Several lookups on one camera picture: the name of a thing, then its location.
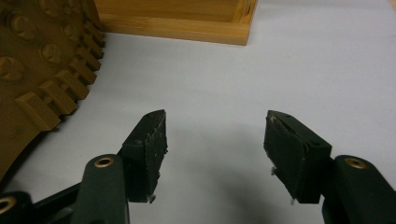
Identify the tan suede boot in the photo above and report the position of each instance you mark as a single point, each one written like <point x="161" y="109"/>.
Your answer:
<point x="34" y="49"/>

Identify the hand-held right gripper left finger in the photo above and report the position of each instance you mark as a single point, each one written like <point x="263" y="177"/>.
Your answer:
<point x="144" y="155"/>

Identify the wooden shoe rack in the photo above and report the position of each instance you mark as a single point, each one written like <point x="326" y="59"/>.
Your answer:
<point x="174" y="29"/>

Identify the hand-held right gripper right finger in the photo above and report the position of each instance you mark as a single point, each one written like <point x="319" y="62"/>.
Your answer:
<point x="291" y="155"/>

